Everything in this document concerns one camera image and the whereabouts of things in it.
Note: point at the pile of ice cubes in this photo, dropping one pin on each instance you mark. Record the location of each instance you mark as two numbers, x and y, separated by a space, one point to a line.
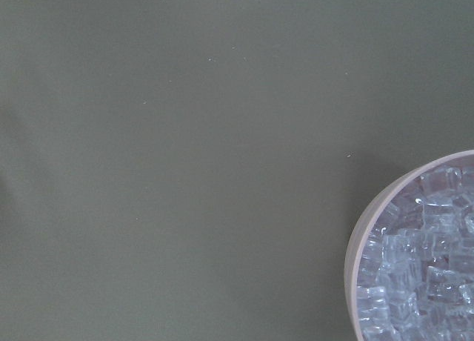
415 277

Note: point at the pink bowl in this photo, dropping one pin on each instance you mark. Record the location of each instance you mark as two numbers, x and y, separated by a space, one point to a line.
369 217

